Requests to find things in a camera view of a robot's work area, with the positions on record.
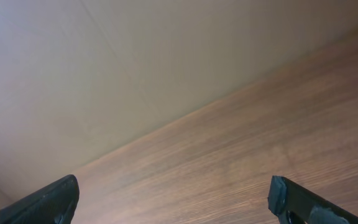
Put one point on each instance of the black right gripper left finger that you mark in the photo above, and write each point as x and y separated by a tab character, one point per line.
52	204

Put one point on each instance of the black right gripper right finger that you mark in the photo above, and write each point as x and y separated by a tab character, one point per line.
294	204

